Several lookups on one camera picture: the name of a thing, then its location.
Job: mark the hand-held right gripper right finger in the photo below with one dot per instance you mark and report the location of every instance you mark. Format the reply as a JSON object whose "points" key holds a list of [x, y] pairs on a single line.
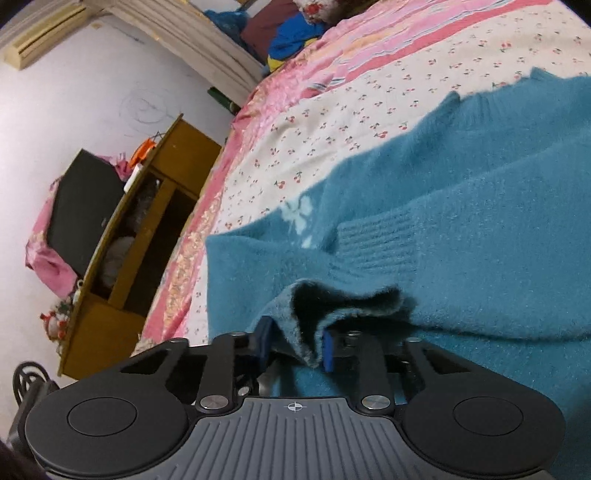
{"points": [[329, 350]]}

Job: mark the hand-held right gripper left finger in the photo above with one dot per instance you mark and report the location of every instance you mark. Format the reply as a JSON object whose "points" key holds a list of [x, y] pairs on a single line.
{"points": [[263, 341]]}

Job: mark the teal fluffy towel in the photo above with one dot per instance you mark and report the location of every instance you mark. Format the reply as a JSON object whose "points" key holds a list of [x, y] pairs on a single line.
{"points": [[461, 221]]}

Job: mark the white cloth bundle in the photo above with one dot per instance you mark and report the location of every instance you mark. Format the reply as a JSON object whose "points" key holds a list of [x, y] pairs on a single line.
{"points": [[117, 258]]}

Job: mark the red flower decoration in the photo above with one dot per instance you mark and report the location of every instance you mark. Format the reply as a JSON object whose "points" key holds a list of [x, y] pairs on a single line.
{"points": [[57, 321]]}

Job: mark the wooden cabinet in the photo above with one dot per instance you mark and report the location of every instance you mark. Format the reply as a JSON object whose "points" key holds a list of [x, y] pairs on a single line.
{"points": [[184, 147]]}

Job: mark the orange toy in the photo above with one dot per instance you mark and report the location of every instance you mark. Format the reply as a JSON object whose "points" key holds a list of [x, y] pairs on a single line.
{"points": [[142, 152]]}

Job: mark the black television with pink cloth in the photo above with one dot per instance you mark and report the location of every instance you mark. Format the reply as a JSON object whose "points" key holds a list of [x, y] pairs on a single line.
{"points": [[46, 267]]}

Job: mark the dark green object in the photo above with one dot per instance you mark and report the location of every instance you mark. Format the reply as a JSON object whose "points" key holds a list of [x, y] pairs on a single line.
{"points": [[222, 98]]}

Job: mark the blue and yellow cloth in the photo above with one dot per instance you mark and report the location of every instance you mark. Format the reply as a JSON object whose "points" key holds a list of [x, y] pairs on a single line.
{"points": [[293, 39]]}

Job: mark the cream curtain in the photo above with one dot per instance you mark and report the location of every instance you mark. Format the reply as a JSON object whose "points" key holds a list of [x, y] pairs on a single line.
{"points": [[194, 37]]}

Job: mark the maroon sofa cushion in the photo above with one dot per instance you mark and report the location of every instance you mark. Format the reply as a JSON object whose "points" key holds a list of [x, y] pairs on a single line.
{"points": [[263, 27]]}

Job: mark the blue plastic bag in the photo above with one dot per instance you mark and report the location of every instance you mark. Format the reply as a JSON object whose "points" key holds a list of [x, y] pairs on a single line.
{"points": [[226, 21]]}

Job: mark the red floral pillow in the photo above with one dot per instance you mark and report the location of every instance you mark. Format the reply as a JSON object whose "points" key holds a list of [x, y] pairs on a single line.
{"points": [[318, 10]]}

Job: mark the white air conditioner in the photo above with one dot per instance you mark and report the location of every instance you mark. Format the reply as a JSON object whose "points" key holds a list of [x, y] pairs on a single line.
{"points": [[32, 41]]}

